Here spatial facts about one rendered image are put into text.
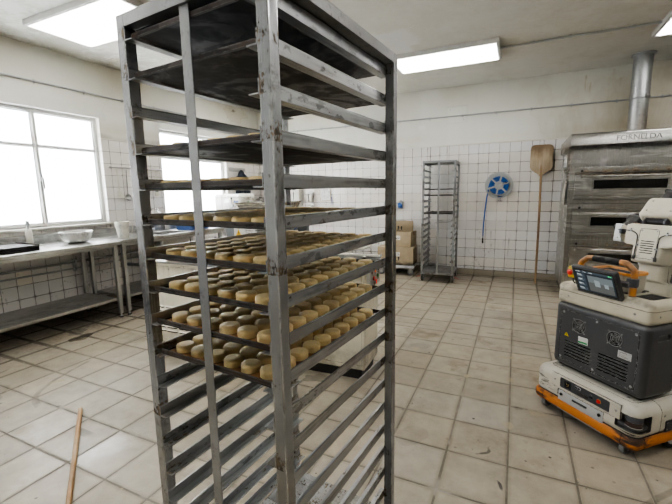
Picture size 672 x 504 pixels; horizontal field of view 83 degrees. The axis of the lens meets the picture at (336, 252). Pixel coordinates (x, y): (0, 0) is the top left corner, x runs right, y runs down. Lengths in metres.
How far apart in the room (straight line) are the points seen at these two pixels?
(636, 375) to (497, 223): 4.32
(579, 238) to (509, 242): 1.30
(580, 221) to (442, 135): 2.49
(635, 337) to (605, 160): 3.38
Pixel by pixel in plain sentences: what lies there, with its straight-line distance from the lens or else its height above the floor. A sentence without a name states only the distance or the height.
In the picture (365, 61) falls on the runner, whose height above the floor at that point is 1.76.
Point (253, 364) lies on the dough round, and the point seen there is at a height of 0.97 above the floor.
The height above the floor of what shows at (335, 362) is 0.11.
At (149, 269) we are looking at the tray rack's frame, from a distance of 1.14.
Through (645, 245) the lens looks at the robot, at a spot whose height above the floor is 1.05.
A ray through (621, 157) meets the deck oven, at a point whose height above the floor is 1.73.
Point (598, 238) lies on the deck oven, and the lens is 5.63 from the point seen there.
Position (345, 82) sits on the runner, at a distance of 1.12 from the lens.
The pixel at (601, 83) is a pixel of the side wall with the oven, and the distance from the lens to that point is 6.75.
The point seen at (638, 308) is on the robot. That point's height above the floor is 0.78.
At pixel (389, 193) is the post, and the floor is 1.38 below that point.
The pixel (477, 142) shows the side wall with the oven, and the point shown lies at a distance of 6.60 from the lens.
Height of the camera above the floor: 1.38
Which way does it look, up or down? 9 degrees down
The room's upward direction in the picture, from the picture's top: 1 degrees counter-clockwise
